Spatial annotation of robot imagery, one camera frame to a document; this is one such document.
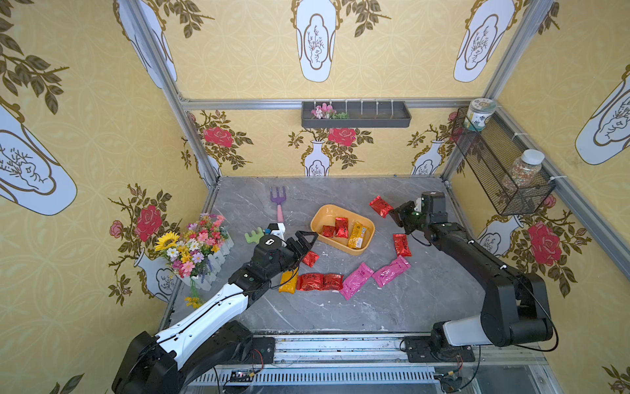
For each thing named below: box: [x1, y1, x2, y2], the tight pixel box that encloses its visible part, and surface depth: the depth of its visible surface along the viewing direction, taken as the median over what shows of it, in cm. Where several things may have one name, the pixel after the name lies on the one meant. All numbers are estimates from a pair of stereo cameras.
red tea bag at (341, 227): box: [334, 216, 349, 239], surface depth 102 cm
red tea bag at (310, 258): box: [301, 250, 321, 268], surface depth 94 cm
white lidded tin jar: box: [464, 97, 498, 133], surface depth 87 cm
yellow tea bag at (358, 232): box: [347, 220, 368, 249], surface depth 99 cm
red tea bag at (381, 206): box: [369, 195, 395, 219], surface depth 91 cm
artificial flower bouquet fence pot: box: [154, 213, 235, 309], surface depth 81 cm
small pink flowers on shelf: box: [310, 102, 350, 120], surface depth 89 cm
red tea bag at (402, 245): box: [392, 233, 413, 257], surface depth 97 cm
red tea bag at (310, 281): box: [296, 273, 325, 291], surface depth 88 cm
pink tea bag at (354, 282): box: [339, 261, 375, 301], surface depth 87 cm
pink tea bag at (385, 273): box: [371, 255, 412, 289], surface depth 90 cm
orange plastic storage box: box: [310, 203, 375, 257], surface depth 102 cm
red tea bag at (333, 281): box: [322, 273, 345, 291], surface depth 87 cm
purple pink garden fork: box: [269, 186, 287, 224], surface depth 116 cm
